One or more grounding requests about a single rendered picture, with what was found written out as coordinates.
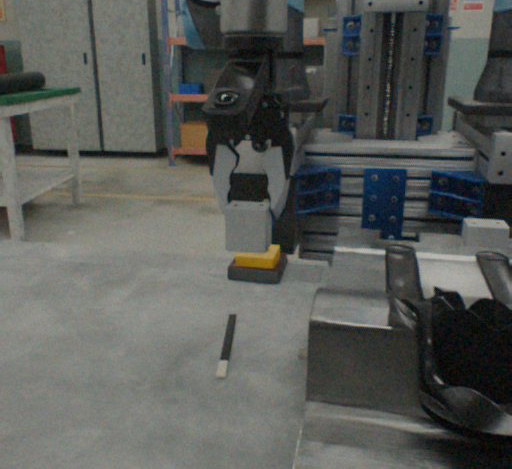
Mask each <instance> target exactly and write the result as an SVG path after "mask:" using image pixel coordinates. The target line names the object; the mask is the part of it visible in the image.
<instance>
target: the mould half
mask: <svg viewBox="0 0 512 469"><path fill-rule="evenodd" d="M379 231H382V230H369V229H353V228H339V233H338V237H337V242H335V246H334V253H333V258H332V263H331V268H330V274H329V278H328V283H327V287H319V288H318V289H317V291H316V293H315V298H314V302H312V306H311V311H310V316H309V321H308V341H307V365H306V389H305V403H304V411H303V419H302V424H301V430H300V435H299V439H298V445H297V450H296V455H295V460H294V465H293V469H512V436H507V435H497V434H490V433H485V432H480V431H475V430H472V429H469V428H468V427H464V426H461V425H458V424H456V423H453V422H450V421H448V420H446V419H444V418H442V417H440V416H438V414H436V413H434V412H432V411H431V410H429V409H428V408H427V407H425V406H424V405H423V404H422V403H421V402H420V399H418V367H417V345H416V332H415V331H414V330H413V329H411V327H410V326H408V325H407V324H406V323H405V322H404V321H403V320H402V319H401V317H400V316H399V315H398V313H397V311H396V308H395V306H394V304H393V300H391V298H390V297H389V294H386V286H385V249H386V247H387V246H389V245H406V246H410V247H412V249H415V250H416V251H417V257H418V264H419V271H420V278H421V284H422V290H423V295H424V297H425V299H427V298H430V297H432V296H434V295H435V293H434V285H437V286H438V288H440V289H441V290H442V291H444V292H449V291H451V292H453V291H457V292H459V294H460V295H461V297H463V300H464V302H465V306H466V308H467V309H468V308H469V307H470V306H471V305H472V303H473V302H474V301H476V300H478V299H480V298H483V297H487V298H489V299H491V296H490V293H489V291H488V289H487V286H486V283H485V280H484V278H483V275H482V273H481V270H480V268H478V266H477V262H476V258H475V254H476V253H477V252H484V251H488V252H496V253H500V254H503V255H505V256H507V257H509V259H511V262H512V238H508V243H507V248H508V249H499V248H484V247H468V245H465V244H463V242H462V240H461V238H460V236H462V235H450V234H434V233H418V232H416V234H419V239H420V242H407V241H392V240H380V235H379Z"/></svg>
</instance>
